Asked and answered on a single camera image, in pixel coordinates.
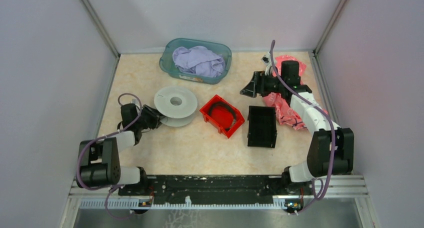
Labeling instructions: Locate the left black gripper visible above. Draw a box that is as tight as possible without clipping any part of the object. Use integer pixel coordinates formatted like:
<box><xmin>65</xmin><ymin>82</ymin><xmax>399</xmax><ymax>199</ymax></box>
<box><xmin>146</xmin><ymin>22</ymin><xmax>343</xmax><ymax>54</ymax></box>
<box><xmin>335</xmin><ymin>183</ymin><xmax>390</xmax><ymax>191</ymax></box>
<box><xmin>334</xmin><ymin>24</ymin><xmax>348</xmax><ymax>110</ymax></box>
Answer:
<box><xmin>135</xmin><ymin>103</ymin><xmax>170</xmax><ymax>130</ymax></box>

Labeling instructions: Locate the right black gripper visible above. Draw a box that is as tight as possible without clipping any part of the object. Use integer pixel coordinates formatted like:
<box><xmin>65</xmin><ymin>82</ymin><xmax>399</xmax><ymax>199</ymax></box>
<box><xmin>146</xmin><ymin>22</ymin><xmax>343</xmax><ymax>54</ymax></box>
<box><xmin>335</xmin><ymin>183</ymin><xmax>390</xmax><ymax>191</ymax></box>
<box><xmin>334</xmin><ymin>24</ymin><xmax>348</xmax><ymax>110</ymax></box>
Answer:
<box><xmin>240</xmin><ymin>70</ymin><xmax>286</xmax><ymax>98</ymax></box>

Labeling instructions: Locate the grey plastic cable spool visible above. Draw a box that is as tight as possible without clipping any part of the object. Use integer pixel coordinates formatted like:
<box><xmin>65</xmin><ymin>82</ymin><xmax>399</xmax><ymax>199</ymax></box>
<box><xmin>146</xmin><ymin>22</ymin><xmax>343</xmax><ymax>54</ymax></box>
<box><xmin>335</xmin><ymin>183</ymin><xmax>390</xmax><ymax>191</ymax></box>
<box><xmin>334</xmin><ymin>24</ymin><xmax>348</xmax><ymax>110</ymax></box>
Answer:
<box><xmin>153</xmin><ymin>86</ymin><xmax>198</xmax><ymax>128</ymax></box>

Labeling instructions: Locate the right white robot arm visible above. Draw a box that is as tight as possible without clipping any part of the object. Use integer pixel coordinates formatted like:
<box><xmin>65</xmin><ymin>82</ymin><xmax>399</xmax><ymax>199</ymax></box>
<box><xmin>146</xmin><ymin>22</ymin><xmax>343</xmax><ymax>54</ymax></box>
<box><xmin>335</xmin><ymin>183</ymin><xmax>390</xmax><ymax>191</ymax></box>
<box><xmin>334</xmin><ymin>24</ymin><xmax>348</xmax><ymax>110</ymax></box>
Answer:
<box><xmin>240</xmin><ymin>60</ymin><xmax>354</xmax><ymax>194</ymax></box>

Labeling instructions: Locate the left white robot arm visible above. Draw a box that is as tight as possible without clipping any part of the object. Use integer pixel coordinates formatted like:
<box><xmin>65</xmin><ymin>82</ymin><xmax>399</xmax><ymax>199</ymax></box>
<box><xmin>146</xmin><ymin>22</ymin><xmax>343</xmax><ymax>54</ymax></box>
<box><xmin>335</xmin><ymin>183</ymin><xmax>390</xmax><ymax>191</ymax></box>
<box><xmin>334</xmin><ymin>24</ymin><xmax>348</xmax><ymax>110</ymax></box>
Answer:
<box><xmin>76</xmin><ymin>103</ymin><xmax>164</xmax><ymax>195</ymax></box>

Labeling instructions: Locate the black plastic bin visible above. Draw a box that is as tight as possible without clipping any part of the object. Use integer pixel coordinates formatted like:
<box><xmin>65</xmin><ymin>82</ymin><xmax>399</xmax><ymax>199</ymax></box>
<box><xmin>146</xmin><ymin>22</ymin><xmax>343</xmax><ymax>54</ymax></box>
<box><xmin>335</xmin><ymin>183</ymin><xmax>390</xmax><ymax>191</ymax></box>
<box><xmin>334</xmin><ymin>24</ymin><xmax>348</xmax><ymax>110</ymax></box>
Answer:
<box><xmin>247</xmin><ymin>105</ymin><xmax>278</xmax><ymax>149</ymax></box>

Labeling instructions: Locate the pink patterned cloth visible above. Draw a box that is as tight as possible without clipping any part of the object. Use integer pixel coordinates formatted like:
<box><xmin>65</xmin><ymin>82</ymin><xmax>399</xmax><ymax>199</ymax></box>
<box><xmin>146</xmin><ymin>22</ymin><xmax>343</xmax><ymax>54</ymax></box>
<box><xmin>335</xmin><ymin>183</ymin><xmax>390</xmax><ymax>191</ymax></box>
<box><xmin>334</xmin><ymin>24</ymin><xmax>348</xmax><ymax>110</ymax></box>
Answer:
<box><xmin>262</xmin><ymin>54</ymin><xmax>307</xmax><ymax>130</ymax></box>

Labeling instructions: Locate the red plastic bin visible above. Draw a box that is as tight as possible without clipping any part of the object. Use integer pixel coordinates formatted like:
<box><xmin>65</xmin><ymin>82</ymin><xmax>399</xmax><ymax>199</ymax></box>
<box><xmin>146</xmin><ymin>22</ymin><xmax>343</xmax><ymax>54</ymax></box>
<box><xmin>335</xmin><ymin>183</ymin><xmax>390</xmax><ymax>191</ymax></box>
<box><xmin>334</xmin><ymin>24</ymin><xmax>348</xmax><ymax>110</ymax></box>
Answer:
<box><xmin>199</xmin><ymin>94</ymin><xmax>245</xmax><ymax>139</ymax></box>

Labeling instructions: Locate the teal plastic basin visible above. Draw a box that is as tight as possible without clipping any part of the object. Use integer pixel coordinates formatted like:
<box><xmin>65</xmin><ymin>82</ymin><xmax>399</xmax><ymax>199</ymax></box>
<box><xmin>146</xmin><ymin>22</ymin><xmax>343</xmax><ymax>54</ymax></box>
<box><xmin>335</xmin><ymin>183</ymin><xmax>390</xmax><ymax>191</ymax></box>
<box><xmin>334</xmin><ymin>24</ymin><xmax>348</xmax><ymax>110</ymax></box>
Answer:
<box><xmin>159</xmin><ymin>38</ymin><xmax>232</xmax><ymax>85</ymax></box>

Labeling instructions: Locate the purple cloth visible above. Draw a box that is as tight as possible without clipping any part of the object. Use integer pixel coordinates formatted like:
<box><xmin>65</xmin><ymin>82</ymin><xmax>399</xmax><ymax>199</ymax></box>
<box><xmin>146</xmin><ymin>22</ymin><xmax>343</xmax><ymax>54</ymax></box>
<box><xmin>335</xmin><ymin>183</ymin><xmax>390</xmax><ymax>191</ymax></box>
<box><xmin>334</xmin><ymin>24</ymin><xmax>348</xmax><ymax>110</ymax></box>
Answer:
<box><xmin>172</xmin><ymin>46</ymin><xmax>226</xmax><ymax>78</ymax></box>

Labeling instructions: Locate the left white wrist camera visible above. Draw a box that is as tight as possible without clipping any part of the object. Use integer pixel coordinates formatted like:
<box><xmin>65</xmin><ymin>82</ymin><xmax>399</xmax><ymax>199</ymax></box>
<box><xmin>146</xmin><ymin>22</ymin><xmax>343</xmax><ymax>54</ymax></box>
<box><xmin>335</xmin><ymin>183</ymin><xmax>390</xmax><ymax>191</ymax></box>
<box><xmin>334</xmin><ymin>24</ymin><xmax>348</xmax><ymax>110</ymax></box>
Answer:
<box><xmin>131</xmin><ymin>99</ymin><xmax>141</xmax><ymax>108</ymax></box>

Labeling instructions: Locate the black cable coil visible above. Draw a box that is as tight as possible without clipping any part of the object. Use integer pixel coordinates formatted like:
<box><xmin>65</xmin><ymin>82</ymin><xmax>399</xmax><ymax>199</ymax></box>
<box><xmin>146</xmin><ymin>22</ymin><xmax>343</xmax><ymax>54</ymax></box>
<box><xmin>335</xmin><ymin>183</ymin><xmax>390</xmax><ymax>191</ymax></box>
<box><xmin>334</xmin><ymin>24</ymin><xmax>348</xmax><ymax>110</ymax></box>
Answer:
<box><xmin>207</xmin><ymin>101</ymin><xmax>239</xmax><ymax>130</ymax></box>

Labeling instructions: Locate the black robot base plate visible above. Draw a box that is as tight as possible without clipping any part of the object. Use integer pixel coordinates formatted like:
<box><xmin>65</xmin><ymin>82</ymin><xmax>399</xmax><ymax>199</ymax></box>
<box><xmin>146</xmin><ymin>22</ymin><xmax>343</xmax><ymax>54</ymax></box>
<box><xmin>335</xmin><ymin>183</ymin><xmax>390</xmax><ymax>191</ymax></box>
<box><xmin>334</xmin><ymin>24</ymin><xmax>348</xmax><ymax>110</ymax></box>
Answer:
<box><xmin>118</xmin><ymin>175</ymin><xmax>312</xmax><ymax>205</ymax></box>

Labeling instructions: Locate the grey slotted cable duct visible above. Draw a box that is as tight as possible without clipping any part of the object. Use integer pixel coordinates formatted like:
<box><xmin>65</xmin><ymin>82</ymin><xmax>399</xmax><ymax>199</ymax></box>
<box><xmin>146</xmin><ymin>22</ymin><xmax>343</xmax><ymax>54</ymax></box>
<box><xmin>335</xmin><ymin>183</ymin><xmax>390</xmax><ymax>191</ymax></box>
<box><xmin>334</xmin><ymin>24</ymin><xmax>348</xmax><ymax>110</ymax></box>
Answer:
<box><xmin>79</xmin><ymin>197</ymin><xmax>302</xmax><ymax>210</ymax></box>

